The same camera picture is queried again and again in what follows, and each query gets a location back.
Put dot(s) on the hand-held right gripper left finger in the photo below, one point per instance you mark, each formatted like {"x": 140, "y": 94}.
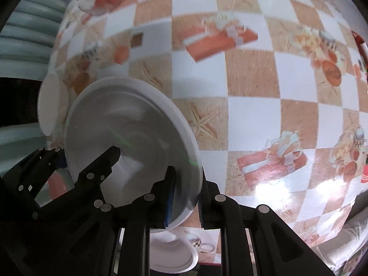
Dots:
{"x": 169, "y": 198}

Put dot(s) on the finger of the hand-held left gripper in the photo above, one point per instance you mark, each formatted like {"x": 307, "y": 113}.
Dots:
{"x": 97, "y": 165}
{"x": 43, "y": 162}

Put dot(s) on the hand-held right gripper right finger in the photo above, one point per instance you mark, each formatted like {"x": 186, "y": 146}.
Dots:
{"x": 201, "y": 212}

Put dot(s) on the checkered printed tablecloth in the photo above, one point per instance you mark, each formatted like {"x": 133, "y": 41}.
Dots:
{"x": 253, "y": 106}

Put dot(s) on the large white foam bowl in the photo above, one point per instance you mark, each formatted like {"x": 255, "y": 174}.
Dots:
{"x": 129, "y": 126}

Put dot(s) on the teal padded sofa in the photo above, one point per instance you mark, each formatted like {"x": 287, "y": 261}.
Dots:
{"x": 31, "y": 34}

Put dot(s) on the red plastic basket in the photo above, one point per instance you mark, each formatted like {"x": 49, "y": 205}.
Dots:
{"x": 361, "y": 44}

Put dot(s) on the small white foam bowl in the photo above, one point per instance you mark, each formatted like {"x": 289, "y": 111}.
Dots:
{"x": 51, "y": 106}

